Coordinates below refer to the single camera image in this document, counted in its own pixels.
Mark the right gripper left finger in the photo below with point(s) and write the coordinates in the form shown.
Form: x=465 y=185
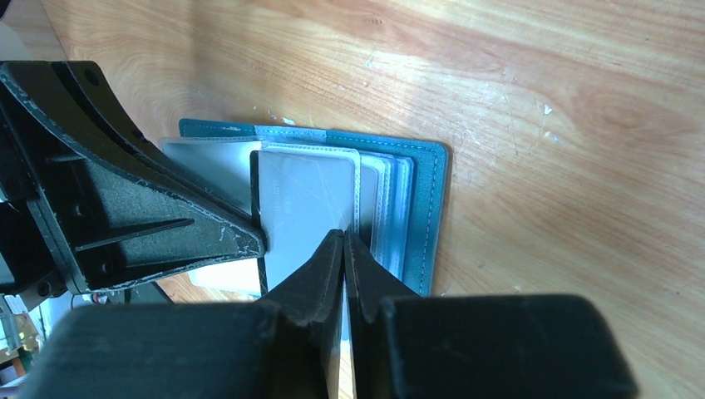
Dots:
x=283 y=345

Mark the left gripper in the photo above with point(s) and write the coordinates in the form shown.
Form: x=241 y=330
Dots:
x=88 y=203

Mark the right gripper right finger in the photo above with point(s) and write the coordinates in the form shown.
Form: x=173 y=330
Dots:
x=495 y=346

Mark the dark credit card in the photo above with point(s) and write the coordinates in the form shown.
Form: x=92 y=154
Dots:
x=299 y=194

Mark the teal leather card holder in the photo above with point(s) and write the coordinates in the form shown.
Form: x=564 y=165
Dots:
x=402 y=183

